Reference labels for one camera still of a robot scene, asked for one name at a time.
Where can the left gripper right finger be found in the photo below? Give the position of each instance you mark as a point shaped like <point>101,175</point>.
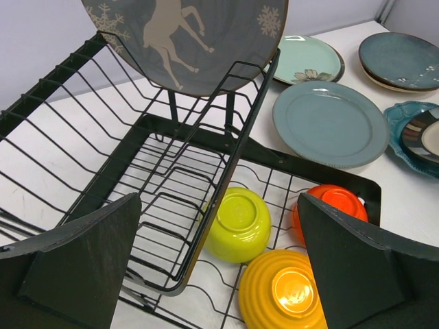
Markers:
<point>368,277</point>

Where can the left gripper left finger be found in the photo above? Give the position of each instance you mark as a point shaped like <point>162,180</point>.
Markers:
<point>70,276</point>

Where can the black striped cream plate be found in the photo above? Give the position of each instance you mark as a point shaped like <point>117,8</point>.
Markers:
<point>420,136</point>

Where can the grey deer plate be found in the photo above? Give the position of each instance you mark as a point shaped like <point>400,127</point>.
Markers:
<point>192,47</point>

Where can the orange bowl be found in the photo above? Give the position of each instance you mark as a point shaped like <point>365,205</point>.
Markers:
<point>340,198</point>

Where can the yellow ribbed bowl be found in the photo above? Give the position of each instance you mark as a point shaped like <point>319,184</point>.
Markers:
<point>278,290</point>

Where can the green bowl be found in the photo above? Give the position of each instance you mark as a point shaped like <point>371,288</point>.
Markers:
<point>241,228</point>

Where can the grey blue plate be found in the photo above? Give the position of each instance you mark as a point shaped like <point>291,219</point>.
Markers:
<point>330,124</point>

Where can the teal scalloped plate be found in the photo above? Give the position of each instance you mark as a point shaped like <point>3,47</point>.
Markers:
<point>397,117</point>

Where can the dark blue speckled plate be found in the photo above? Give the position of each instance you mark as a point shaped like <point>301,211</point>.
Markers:
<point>400,60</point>

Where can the mint green flower plate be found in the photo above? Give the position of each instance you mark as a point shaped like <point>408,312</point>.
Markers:
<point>304,59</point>

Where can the black wire dish rack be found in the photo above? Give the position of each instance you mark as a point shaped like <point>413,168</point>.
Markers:
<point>90,132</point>

